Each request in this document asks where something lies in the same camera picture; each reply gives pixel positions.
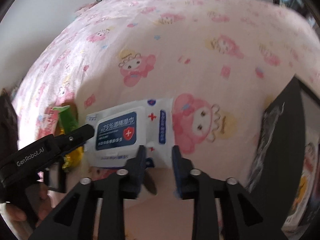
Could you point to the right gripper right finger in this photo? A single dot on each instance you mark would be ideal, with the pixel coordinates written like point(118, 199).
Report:
point(222, 208)

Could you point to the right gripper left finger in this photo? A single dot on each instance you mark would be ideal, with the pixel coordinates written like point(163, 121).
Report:
point(74, 217)

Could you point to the cartoon diamond painting kit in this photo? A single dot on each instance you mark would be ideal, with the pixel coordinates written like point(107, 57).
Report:
point(306, 181)

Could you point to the white wet wipes pack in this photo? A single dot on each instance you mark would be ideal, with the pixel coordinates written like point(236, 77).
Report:
point(120, 130)

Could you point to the black screen protector box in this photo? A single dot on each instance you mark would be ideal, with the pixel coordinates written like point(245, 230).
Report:
point(268, 126)

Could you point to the person left hand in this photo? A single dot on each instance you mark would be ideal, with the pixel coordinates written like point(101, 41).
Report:
point(29, 205)

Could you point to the black Daphne shoe box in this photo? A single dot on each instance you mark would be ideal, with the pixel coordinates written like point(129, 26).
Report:
point(283, 164)

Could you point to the yellow snack packet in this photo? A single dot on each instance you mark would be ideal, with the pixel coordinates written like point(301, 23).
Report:
point(72, 159)

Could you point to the red booklet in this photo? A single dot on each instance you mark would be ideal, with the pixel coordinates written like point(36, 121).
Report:
point(48, 122)

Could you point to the green snack packet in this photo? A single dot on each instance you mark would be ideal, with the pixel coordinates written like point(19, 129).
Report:
point(67, 118)

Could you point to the white paper roll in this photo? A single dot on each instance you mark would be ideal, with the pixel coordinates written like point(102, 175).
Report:
point(149, 183)

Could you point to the pink cartoon bedspread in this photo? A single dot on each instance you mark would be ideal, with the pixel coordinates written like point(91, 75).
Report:
point(218, 64)

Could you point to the small black frame box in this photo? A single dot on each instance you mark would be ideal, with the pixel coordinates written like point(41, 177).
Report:
point(55, 178)

